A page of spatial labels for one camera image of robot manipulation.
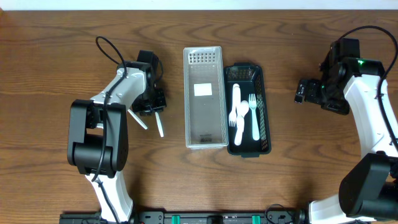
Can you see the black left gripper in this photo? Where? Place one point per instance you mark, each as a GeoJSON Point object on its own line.
{"type": "Point", "coordinates": [149, 109]}

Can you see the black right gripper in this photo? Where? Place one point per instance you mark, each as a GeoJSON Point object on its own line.
{"type": "Point", "coordinates": [342, 107]}

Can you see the white plastic spoon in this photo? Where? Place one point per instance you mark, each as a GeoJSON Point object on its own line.
{"type": "Point", "coordinates": [159, 124]}
{"type": "Point", "coordinates": [242, 109]}
{"type": "Point", "coordinates": [137, 119]}

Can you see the white plastic fork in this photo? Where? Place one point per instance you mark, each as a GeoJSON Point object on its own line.
{"type": "Point", "coordinates": [236, 99]}
{"type": "Point", "coordinates": [239, 115]}
{"type": "Point", "coordinates": [255, 127]}

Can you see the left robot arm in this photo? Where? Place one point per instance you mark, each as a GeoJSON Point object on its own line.
{"type": "Point", "coordinates": [98, 136]}

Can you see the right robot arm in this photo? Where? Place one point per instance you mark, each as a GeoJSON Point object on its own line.
{"type": "Point", "coordinates": [350, 84]}

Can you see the white label sticker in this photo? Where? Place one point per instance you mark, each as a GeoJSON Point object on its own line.
{"type": "Point", "coordinates": [203, 89]}

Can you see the clear white plastic basket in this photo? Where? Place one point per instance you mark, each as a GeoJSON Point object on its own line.
{"type": "Point", "coordinates": [205, 116]}

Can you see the black plastic basket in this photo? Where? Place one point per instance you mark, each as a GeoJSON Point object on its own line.
{"type": "Point", "coordinates": [249, 77]}

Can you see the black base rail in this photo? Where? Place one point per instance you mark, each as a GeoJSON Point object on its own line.
{"type": "Point", "coordinates": [271, 216]}

